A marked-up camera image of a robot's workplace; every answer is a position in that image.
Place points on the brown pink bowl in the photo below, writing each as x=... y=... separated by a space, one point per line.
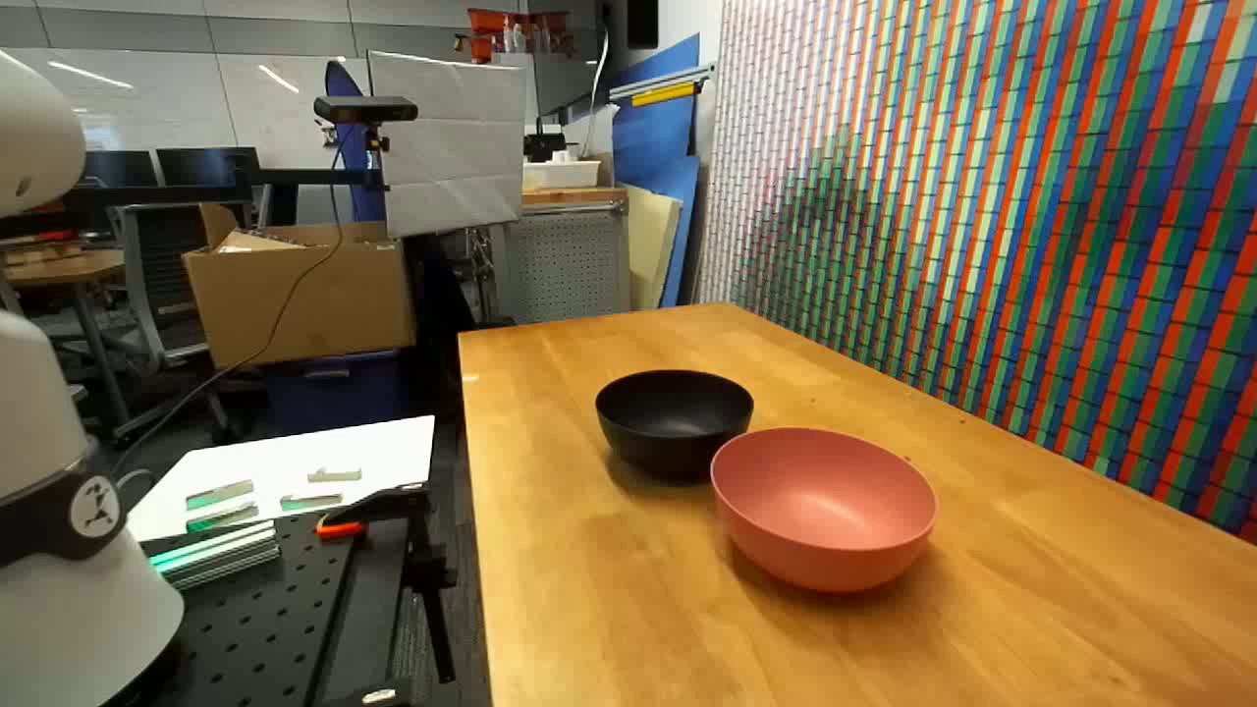
x=822 y=503

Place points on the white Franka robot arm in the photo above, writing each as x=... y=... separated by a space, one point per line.
x=53 y=614

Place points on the black bowl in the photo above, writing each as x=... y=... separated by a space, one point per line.
x=669 y=427

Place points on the grey cabinet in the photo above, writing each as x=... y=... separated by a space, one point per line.
x=563 y=268

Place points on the beige board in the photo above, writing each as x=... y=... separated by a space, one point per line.
x=649 y=240

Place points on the small white box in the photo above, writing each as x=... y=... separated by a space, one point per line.
x=563 y=173

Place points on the white foam board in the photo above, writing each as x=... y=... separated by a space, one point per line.
x=446 y=144

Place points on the blue storage bin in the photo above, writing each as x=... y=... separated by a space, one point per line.
x=336 y=389

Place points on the grey green marker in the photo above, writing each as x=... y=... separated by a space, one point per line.
x=313 y=499
x=336 y=473
x=221 y=492

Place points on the cardboard box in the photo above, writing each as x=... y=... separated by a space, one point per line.
x=298 y=295

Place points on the red shelf item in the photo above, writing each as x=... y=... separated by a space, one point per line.
x=514 y=34

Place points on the white paper sheet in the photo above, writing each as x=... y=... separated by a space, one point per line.
x=298 y=457

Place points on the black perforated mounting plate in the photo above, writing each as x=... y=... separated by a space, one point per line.
x=262 y=628

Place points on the black computer monitor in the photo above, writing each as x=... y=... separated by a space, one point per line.
x=211 y=168
x=120 y=171

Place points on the grey office chair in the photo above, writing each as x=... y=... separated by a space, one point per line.
x=163 y=278

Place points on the round wooden table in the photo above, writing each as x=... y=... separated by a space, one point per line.
x=61 y=263

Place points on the black stereo camera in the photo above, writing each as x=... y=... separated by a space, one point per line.
x=366 y=107

